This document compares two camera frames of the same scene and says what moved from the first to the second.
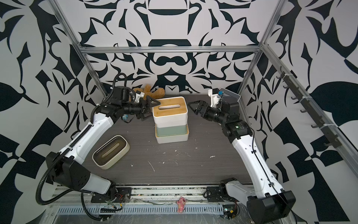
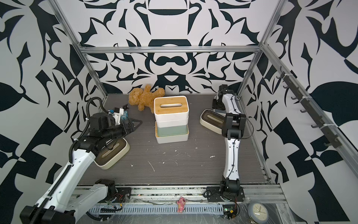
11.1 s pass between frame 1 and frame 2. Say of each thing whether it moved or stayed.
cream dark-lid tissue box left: stayed
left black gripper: moved
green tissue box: stayed
